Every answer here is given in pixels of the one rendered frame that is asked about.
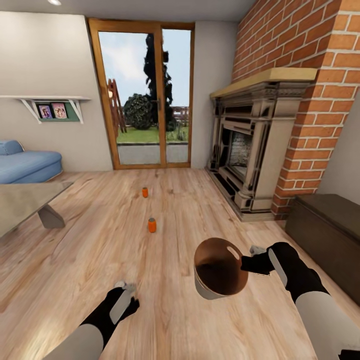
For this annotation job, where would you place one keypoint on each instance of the countertop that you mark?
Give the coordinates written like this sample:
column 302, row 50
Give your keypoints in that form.
column 274, row 74

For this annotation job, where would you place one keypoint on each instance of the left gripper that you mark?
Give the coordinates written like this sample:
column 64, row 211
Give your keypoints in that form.
column 134, row 304

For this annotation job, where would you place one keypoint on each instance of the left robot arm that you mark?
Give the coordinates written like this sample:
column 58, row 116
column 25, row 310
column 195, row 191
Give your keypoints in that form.
column 90, row 338

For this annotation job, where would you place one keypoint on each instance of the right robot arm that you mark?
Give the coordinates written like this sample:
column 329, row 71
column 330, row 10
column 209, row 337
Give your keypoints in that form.
column 333, row 335

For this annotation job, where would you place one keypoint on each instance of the trash can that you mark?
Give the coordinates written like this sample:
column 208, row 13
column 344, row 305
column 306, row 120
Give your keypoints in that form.
column 217, row 272

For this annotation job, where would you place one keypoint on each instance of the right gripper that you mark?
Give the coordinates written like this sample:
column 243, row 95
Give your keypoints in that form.
column 253, row 265

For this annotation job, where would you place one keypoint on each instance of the picture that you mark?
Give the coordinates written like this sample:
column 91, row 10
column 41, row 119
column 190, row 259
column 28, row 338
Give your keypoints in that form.
column 59, row 110
column 45, row 111

